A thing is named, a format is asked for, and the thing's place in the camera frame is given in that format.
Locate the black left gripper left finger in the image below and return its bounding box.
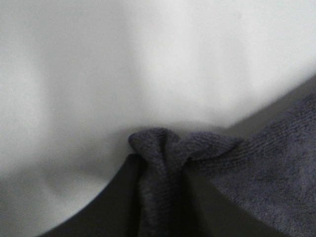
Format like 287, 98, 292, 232
43, 154, 143, 237

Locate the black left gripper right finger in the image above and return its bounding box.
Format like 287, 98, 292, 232
181, 162, 279, 237

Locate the dark grey towel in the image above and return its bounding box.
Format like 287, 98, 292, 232
129, 93, 316, 237

